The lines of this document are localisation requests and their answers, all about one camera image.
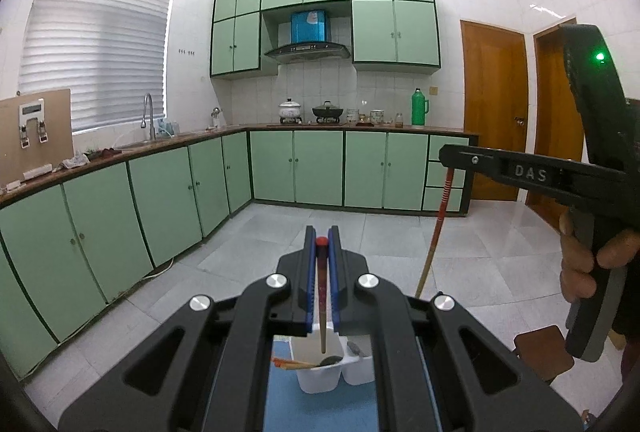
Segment brown wooden board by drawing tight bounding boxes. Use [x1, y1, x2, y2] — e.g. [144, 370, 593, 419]
[0, 88, 75, 185]

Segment blue range hood chimney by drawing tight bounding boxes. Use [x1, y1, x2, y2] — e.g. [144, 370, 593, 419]
[291, 9, 331, 45]

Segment metal sink faucet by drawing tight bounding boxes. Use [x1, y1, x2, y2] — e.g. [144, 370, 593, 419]
[141, 93, 157, 140]

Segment green thermos flask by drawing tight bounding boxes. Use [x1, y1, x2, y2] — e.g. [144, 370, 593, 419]
[411, 88, 431, 127]

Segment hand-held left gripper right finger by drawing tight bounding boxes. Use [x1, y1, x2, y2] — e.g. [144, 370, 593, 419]
[327, 224, 583, 432]

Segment blue table mat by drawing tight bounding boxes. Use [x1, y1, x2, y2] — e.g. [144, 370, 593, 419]
[262, 334, 388, 432]

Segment brown kitchen countertop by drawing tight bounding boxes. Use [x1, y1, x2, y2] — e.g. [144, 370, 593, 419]
[0, 124, 480, 209]

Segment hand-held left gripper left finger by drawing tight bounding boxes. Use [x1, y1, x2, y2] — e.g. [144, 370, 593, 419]
[59, 225, 321, 432]

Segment white plastic utensil cup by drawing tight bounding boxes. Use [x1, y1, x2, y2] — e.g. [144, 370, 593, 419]
[341, 337, 377, 387]
[292, 336, 347, 395]

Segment person's right hand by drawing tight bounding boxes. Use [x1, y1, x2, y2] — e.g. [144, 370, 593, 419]
[559, 208, 640, 304]

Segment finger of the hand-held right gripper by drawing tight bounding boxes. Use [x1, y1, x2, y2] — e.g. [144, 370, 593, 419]
[439, 143, 578, 209]

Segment black range hood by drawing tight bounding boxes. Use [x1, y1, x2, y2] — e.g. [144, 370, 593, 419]
[264, 41, 352, 65]

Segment green lower kitchen cabinets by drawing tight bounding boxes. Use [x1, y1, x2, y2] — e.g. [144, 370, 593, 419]
[0, 129, 480, 380]

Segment brown wooden door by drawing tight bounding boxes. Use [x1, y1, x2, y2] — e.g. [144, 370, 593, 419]
[525, 18, 593, 233]
[460, 19, 530, 202]

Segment black wok with lid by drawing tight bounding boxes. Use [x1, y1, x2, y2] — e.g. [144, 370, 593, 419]
[312, 100, 345, 123]

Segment white cooking pot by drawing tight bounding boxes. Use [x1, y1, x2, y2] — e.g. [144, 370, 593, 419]
[278, 98, 302, 123]

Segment brown wooden stool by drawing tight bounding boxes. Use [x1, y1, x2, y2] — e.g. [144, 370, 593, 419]
[514, 326, 576, 385]

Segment white device with clips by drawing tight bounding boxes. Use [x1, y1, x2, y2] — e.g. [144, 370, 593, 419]
[19, 98, 48, 149]

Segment green upper kitchen cabinets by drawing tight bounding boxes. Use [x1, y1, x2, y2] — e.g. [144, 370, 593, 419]
[210, 0, 442, 78]

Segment green kitchen cabinets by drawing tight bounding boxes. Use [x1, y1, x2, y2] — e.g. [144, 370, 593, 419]
[0, 129, 480, 380]
[210, 0, 442, 78]

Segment white window blind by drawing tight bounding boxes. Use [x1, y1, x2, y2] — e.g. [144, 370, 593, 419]
[17, 0, 177, 135]

